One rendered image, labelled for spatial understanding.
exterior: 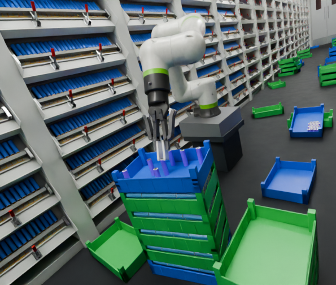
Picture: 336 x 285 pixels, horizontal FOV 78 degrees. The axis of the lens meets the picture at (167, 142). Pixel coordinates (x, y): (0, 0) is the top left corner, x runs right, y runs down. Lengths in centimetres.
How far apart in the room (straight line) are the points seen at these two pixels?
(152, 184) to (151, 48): 45
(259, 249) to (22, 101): 106
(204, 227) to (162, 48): 59
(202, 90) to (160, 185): 86
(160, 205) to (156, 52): 51
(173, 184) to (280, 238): 38
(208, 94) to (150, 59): 70
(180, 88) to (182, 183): 86
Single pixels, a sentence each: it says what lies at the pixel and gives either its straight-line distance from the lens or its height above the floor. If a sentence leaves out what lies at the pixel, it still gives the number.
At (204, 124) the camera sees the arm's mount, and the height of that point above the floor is 37.
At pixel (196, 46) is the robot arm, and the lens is 74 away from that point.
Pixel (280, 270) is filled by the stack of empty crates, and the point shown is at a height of 16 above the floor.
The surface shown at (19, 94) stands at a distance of 109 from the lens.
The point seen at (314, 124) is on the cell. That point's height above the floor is 9.
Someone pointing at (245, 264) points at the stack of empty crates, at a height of 16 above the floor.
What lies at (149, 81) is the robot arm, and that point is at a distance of 73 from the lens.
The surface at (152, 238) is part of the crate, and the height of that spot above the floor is 20.
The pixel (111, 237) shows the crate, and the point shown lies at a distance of 126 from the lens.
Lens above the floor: 74
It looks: 19 degrees down
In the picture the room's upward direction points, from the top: 17 degrees counter-clockwise
